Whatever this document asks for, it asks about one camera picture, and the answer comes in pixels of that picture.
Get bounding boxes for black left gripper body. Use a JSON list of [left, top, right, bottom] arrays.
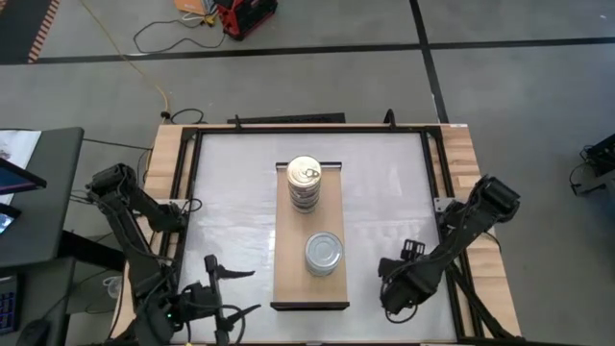
[[179, 254, 232, 346]]

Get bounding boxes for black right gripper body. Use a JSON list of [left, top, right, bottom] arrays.
[[378, 257, 433, 318]]

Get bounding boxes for silver can green white label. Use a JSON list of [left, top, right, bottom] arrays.
[[304, 231, 345, 279]]

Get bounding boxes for wooden shelf black legs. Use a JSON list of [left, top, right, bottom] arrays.
[[270, 161, 351, 313]]

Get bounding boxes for clear plastic cup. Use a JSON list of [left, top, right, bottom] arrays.
[[102, 274, 124, 300]]

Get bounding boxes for black desk base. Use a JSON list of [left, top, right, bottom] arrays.
[[58, 229, 127, 273]]

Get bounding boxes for white glossy table sheet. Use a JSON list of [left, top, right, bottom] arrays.
[[170, 132, 458, 343]]

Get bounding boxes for black flat panel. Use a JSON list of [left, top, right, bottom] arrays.
[[227, 112, 347, 126]]

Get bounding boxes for grey desk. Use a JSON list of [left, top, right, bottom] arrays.
[[0, 127, 86, 346]]

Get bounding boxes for black computer mouse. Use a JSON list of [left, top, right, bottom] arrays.
[[17, 319, 52, 346]]

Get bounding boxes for black keyboard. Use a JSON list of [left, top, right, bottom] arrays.
[[0, 273, 21, 336]]

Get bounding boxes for small dark tablet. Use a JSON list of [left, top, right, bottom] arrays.
[[0, 203, 23, 236]]

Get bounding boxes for blue screen monitor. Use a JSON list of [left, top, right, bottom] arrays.
[[0, 157, 48, 196]]

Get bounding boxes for white paper sheet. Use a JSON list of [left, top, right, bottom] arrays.
[[0, 129, 42, 207]]

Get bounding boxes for red and black case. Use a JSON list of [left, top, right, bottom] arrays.
[[214, 0, 279, 41]]

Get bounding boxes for orange box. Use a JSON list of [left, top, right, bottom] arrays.
[[173, 0, 218, 16]]

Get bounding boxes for black mat orange striped edge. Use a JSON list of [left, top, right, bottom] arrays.
[[0, 0, 62, 65]]

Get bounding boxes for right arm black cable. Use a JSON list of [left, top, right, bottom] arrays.
[[379, 268, 419, 325]]

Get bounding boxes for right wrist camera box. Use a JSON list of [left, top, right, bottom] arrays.
[[402, 238, 428, 264]]

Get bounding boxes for black metal table frame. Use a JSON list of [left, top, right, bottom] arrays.
[[111, 122, 525, 346]]

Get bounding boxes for black cable loop with plug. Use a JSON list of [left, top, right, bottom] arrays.
[[160, 107, 207, 126]]

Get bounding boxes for yellow cable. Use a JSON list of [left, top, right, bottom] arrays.
[[79, 0, 170, 112]]

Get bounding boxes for black equipment with cables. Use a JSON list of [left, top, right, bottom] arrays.
[[569, 133, 615, 197]]

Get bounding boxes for black floor cable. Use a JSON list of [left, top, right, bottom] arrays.
[[132, 17, 227, 55]]

